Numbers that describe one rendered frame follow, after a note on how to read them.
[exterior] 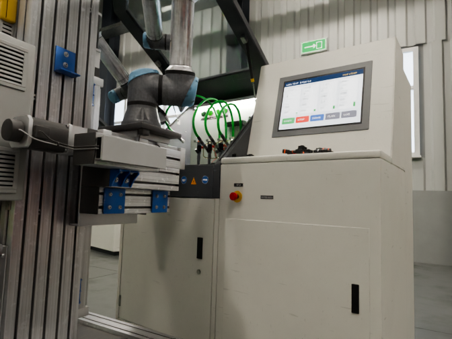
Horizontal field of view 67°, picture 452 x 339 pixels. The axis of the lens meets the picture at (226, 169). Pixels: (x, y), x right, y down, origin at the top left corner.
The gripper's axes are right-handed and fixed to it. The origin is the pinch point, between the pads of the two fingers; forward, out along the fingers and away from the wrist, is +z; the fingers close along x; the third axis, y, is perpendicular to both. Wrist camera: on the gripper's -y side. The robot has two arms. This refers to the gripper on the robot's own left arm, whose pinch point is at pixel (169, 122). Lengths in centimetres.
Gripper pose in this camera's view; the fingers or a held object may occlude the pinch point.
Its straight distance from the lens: 206.0
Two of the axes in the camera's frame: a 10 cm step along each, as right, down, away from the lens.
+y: -6.5, 6.2, -4.4
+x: 3.3, -2.9, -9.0
